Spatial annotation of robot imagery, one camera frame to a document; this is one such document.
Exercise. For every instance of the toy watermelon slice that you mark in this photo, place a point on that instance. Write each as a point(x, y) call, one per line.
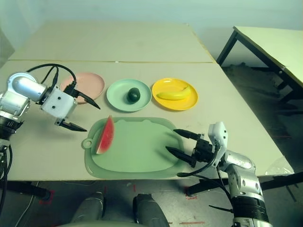
point(106, 137)

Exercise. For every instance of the grey robot left leg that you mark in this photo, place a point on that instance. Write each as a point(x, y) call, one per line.
point(90, 208)

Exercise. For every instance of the green cutting board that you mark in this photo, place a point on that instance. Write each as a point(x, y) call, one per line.
point(137, 151)

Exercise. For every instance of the grey robot right leg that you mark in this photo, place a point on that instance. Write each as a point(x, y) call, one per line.
point(149, 210)

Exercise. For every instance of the clear plastic bag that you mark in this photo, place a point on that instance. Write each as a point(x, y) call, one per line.
point(279, 168)

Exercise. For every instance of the black table foot bar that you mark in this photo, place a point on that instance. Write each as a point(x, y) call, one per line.
point(284, 180)
point(23, 188)

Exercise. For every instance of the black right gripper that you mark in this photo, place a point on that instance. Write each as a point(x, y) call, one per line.
point(204, 151)

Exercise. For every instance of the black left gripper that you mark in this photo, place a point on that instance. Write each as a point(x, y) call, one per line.
point(73, 108)

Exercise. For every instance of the dark green toy avocado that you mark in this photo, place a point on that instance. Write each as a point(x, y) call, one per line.
point(133, 95)

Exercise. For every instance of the yellow toy banana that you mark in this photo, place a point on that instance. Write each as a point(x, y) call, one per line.
point(172, 95)

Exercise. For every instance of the yellow plastic plate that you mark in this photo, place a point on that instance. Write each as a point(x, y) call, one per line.
point(175, 105)

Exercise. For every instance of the pink plastic plate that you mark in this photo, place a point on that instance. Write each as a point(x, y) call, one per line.
point(92, 85)

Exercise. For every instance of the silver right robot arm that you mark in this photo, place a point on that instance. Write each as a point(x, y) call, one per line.
point(241, 177)

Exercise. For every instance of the mint green plastic plate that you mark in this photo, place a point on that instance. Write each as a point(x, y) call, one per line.
point(118, 99)

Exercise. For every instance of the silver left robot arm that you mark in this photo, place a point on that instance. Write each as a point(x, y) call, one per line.
point(23, 87)

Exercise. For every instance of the grey robot leg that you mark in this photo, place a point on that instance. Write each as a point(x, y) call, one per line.
point(149, 210)
point(90, 208)

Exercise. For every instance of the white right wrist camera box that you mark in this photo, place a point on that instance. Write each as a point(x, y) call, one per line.
point(219, 134)

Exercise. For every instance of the side table with black legs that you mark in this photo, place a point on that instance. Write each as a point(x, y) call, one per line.
point(272, 40)

